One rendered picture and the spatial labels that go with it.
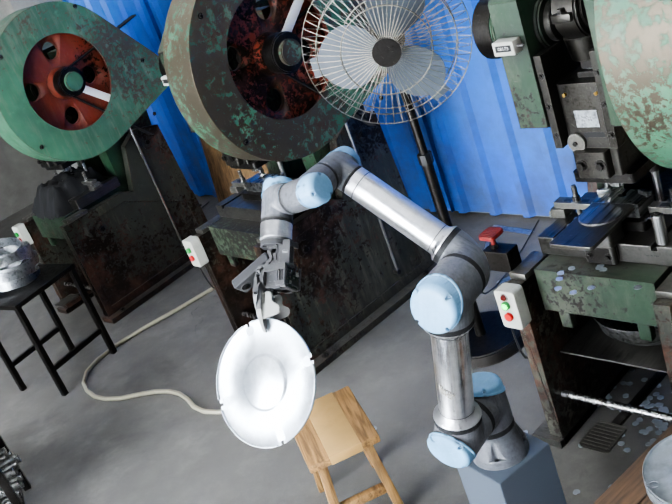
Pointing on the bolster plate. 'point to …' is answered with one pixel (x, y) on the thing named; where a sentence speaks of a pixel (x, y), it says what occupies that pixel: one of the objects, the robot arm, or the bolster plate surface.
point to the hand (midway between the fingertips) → (264, 327)
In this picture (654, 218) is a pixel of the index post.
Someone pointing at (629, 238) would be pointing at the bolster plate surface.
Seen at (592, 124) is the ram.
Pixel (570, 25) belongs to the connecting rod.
